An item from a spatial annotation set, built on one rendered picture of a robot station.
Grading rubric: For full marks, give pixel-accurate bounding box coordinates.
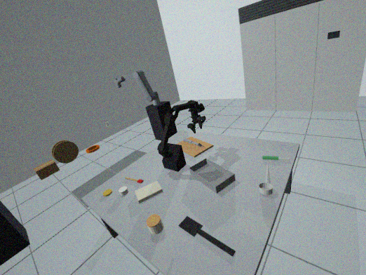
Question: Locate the cream rectangular block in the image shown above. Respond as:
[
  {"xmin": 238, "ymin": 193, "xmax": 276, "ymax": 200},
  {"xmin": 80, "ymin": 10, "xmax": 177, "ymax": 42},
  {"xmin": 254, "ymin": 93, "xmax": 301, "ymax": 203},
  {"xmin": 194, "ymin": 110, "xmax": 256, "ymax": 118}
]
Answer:
[{"xmin": 135, "ymin": 181, "xmax": 163, "ymax": 203}]

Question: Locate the white short cylinder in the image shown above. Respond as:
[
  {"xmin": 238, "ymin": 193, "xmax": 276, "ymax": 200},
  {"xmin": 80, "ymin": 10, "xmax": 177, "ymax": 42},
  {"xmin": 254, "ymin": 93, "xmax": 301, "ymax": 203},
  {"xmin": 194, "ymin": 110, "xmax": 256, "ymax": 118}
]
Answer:
[{"xmin": 118, "ymin": 186, "xmax": 129, "ymax": 196}]

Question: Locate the light wooden board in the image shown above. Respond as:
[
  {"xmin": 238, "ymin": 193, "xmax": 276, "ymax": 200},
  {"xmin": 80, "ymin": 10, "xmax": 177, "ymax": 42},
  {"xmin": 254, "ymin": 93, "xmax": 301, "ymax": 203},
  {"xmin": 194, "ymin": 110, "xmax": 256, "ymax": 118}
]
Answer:
[{"xmin": 176, "ymin": 137, "xmax": 214, "ymax": 158}]

